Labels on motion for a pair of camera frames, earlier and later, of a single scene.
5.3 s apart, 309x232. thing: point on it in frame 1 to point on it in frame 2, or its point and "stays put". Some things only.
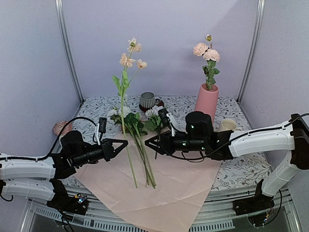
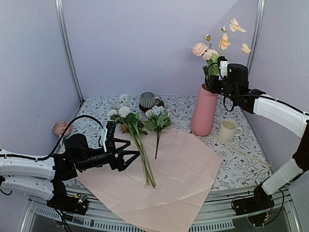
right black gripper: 165,146 to 213,86
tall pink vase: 206,100 stays put
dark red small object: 161,103 stays put
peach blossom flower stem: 132,66 to 224,43
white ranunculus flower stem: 133,125 stays put
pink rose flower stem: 211,56 stays put
